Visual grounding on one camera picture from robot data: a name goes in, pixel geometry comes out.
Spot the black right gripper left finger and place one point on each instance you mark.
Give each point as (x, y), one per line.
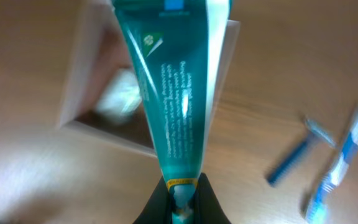
(158, 209)

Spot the green white Dettol soap box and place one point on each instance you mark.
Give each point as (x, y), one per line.
(121, 97)

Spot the blue disposable razor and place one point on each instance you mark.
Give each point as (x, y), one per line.
(316, 134)

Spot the teal Colgate toothpaste tube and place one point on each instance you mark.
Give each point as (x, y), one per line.
(175, 47)

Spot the blue white toothbrush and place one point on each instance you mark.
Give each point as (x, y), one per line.
(316, 211)

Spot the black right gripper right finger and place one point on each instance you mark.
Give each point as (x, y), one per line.
(207, 206)

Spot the white box pink interior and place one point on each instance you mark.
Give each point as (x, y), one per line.
(101, 51)

